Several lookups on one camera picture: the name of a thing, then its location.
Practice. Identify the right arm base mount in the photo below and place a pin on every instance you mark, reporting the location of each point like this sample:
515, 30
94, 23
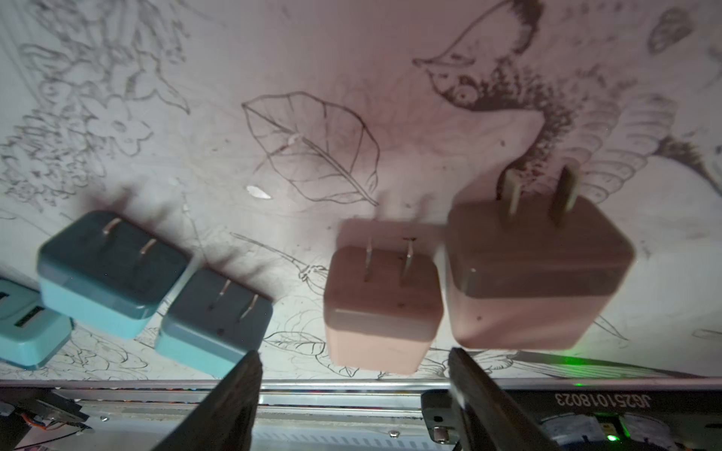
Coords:
642, 416

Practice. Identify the pink plug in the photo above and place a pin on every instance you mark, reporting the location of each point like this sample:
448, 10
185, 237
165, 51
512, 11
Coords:
531, 273
382, 309

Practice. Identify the teal plug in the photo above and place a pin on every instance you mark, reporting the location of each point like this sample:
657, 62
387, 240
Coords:
31, 334
108, 273
213, 324

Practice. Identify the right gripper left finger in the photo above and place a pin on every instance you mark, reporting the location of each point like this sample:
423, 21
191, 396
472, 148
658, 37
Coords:
225, 418

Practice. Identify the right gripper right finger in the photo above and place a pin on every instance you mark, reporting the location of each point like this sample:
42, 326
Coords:
489, 418

